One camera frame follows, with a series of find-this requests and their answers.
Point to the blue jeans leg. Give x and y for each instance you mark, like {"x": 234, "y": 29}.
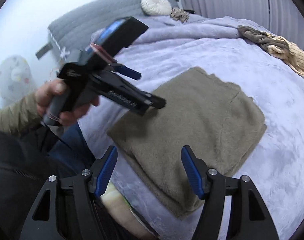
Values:
{"x": 72, "y": 151}

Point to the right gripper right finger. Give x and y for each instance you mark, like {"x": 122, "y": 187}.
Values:
{"x": 210, "y": 186}

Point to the cream and brown striped garment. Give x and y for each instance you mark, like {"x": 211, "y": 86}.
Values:
{"x": 276, "y": 46}

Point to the grey pleated curtain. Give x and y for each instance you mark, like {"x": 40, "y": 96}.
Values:
{"x": 281, "y": 17}

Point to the lavender plush bed blanket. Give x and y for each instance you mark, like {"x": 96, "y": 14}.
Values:
{"x": 276, "y": 165}

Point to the grey quilted headboard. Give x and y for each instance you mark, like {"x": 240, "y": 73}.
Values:
{"x": 74, "y": 29}

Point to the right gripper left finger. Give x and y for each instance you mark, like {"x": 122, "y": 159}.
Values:
{"x": 87, "y": 188}

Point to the person's left hand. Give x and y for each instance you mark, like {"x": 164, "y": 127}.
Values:
{"x": 47, "y": 91}

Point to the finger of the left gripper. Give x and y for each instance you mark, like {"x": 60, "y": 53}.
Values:
{"x": 153, "y": 101}
{"x": 125, "y": 71}

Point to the olive green knit sweater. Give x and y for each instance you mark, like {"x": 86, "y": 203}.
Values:
{"x": 220, "y": 123}

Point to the white round pleated pillow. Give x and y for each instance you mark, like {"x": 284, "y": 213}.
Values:
{"x": 156, "y": 7}

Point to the small beige crumpled cloth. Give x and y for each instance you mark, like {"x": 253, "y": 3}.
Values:
{"x": 179, "y": 14}

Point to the olive ribbed left sleeve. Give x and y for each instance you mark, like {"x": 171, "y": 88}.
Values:
{"x": 20, "y": 116}

